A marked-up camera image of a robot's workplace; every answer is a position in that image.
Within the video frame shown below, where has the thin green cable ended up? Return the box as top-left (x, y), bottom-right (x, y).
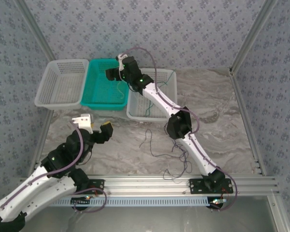
top-left (144, 69), bottom-right (177, 117)

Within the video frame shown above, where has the teal plastic basket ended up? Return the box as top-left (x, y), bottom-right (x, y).
top-left (80, 58), bottom-right (132, 112)

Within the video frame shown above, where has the white basket with rounded rim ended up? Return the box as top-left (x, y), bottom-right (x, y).
top-left (126, 67), bottom-right (178, 121)

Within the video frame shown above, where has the white basket with sloped walls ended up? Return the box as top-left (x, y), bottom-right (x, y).
top-left (34, 58), bottom-right (90, 111)

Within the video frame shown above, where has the small black circuit board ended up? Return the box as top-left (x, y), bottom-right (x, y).
top-left (208, 197), bottom-right (227, 210)
top-left (71, 196), bottom-right (92, 206)

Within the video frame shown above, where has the grey metal panel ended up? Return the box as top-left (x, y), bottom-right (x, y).
top-left (2, 195), bottom-right (290, 232)

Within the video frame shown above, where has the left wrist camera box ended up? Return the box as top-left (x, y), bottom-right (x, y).
top-left (71, 113), bottom-right (94, 134)

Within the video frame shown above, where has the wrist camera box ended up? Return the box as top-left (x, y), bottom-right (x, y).
top-left (71, 113), bottom-right (94, 134)
top-left (116, 54), bottom-right (129, 71)

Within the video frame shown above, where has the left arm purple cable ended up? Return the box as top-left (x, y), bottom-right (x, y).
top-left (0, 122), bottom-right (108, 214)

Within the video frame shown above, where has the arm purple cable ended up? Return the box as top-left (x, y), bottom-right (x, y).
top-left (120, 47), bottom-right (239, 212)
top-left (0, 122), bottom-right (108, 214)

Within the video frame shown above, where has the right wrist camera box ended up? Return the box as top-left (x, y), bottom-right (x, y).
top-left (116, 54), bottom-right (129, 71)

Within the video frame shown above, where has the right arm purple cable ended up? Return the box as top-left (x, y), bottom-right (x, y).
top-left (120, 47), bottom-right (239, 212)

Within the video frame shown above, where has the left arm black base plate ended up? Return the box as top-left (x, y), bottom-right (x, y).
top-left (86, 179), bottom-right (105, 194)

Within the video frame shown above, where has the aluminium mounting rail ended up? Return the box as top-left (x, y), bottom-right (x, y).
top-left (16, 175), bottom-right (280, 196)

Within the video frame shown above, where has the white slotted cable duct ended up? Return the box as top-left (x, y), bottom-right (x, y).
top-left (48, 196), bottom-right (209, 207)

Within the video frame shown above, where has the aluminium frame post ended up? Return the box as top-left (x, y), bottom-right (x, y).
top-left (229, 0), bottom-right (280, 73)
top-left (14, 0), bottom-right (58, 62)

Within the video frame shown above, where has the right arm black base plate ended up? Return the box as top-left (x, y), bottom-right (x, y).
top-left (188, 178), bottom-right (234, 194)

